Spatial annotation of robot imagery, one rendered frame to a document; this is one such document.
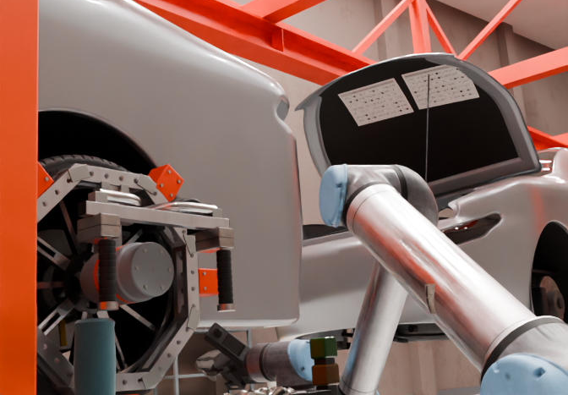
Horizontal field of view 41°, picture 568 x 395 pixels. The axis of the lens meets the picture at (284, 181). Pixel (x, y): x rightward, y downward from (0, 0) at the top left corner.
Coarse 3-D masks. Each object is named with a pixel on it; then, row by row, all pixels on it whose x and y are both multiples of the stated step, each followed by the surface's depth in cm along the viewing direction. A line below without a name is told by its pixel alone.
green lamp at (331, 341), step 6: (312, 342) 146; (318, 342) 145; (324, 342) 145; (330, 342) 146; (312, 348) 146; (318, 348) 145; (324, 348) 144; (330, 348) 145; (336, 348) 147; (312, 354) 146; (318, 354) 145; (324, 354) 144; (330, 354) 145; (336, 354) 146
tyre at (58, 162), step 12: (60, 156) 193; (72, 156) 195; (84, 156) 197; (48, 168) 188; (60, 168) 190; (108, 168) 202; (120, 168) 205; (168, 252) 211; (168, 324) 206; (36, 372) 175; (132, 372) 195; (36, 384) 174; (48, 384) 176
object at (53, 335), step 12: (48, 240) 203; (60, 240) 206; (36, 264) 199; (48, 264) 198; (84, 264) 210; (36, 276) 197; (48, 276) 196; (36, 300) 196; (48, 300) 194; (72, 324) 203; (48, 336) 197; (72, 336) 202; (60, 348) 199
